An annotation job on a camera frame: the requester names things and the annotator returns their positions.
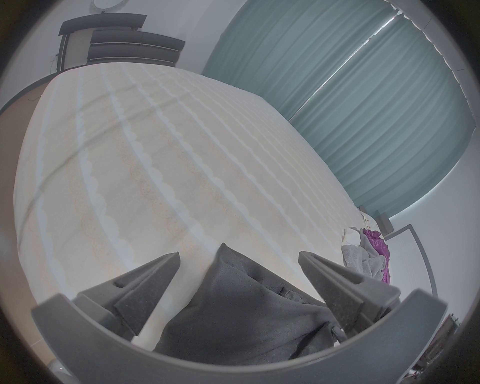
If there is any purple satin garment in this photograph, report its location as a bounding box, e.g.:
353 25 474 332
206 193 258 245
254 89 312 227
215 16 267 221
362 229 391 284

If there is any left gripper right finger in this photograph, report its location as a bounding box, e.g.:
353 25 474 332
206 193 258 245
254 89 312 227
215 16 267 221
298 251 401 336

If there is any black chest of drawers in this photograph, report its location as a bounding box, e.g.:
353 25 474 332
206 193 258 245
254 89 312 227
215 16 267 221
87 29 186 69

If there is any grey knitted garment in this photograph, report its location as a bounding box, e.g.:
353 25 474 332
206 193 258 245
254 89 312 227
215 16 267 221
341 244 388 281

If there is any white garment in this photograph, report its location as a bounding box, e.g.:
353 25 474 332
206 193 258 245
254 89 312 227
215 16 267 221
342 227 363 248

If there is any bed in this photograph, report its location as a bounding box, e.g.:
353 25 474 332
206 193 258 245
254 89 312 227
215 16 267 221
0 62 437 353

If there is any black T-shirt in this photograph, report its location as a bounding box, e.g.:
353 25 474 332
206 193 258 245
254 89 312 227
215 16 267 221
154 242 347 366

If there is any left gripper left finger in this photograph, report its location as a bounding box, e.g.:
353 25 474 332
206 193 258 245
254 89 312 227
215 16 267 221
77 252 181 336

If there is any black dressing table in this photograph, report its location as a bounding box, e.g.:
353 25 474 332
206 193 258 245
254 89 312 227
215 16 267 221
57 13 148 71

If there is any grey bedside table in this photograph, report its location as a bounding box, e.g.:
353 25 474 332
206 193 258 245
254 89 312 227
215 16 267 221
375 212 393 236

